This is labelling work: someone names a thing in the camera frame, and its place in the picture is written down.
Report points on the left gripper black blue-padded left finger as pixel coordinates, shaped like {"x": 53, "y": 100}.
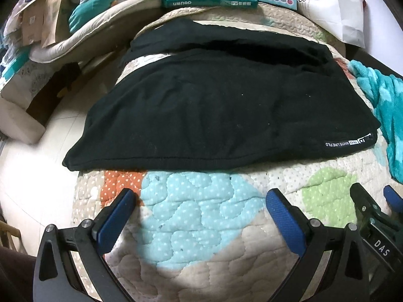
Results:
{"x": 56, "y": 277}

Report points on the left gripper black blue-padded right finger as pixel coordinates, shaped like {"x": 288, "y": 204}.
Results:
{"x": 331, "y": 263}

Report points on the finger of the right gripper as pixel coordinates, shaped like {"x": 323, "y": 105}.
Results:
{"x": 366, "y": 206}
{"x": 394, "y": 200}

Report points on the black pants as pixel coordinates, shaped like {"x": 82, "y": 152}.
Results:
{"x": 217, "y": 98}

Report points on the teal fleece blanket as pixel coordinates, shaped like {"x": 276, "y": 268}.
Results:
{"x": 385, "y": 94}

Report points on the patterned quilted bed cover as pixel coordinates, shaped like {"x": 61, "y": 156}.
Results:
{"x": 207, "y": 236}

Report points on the beige box on floor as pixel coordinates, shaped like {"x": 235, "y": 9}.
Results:
{"x": 18, "y": 125}

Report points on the white paper shopping bag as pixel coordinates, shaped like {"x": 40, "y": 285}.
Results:
{"x": 344, "y": 19}

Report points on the beige cushion pad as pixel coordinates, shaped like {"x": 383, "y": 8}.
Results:
{"x": 102, "y": 34}

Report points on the brown cardboard boxes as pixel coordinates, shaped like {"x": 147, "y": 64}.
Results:
{"x": 45, "y": 22}

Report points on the teal cloth on cushion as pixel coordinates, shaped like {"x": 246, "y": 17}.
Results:
{"x": 86, "y": 11}

